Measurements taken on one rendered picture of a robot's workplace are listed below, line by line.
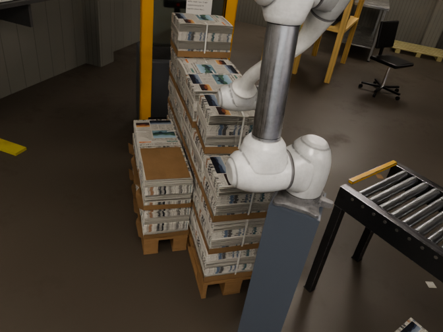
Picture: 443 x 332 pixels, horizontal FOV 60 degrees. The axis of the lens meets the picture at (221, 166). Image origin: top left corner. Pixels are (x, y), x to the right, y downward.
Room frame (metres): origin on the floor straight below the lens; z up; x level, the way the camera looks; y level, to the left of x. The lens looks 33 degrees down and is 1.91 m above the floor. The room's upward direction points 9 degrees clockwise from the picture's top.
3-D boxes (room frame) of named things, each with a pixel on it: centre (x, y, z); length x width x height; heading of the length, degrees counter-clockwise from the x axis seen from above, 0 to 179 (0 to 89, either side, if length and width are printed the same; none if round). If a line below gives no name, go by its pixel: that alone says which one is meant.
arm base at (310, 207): (1.24, -0.35, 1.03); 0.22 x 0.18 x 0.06; 74
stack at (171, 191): (2.14, 0.41, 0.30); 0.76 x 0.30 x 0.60; 20
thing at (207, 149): (1.90, 0.07, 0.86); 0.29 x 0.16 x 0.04; 17
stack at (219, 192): (2.07, 0.03, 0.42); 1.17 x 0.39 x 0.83; 20
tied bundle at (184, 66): (2.48, 0.18, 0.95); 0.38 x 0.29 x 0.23; 110
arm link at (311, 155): (1.24, -0.32, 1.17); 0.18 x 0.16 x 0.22; 112
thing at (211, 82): (2.20, 0.09, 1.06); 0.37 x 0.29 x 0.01; 109
